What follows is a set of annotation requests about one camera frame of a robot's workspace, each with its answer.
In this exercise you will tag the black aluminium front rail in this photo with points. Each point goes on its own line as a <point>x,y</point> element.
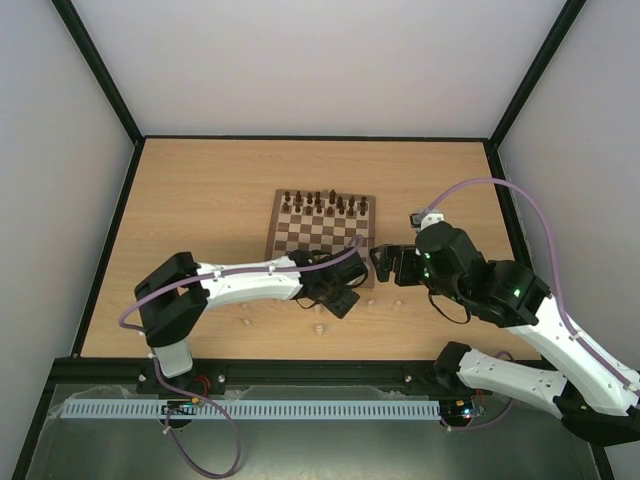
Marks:
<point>320,372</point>

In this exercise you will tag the dark chess pieces row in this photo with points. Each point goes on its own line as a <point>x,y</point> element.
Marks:
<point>311,202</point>

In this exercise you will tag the light blue slotted cable duct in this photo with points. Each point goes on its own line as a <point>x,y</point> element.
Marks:
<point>252,409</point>

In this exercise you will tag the right black frame post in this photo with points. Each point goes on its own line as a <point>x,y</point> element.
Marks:
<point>561,26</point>

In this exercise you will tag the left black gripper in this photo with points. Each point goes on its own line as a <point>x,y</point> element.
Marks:
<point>341,308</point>

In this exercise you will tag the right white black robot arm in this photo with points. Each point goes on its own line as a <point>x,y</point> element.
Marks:
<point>593,395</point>

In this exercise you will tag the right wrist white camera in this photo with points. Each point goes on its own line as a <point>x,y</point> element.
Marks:
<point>421,220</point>

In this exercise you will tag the left black frame post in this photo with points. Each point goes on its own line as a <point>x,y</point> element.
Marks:
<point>91,55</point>

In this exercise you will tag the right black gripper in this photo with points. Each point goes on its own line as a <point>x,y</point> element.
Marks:
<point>400,265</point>

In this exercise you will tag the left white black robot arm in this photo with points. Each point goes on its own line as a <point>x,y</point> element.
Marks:
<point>173,297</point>

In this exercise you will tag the wooden folding chessboard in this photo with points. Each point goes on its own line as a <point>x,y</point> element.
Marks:
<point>325,233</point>

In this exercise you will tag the black frame post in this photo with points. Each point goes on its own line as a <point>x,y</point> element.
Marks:
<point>561,26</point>
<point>91,55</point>

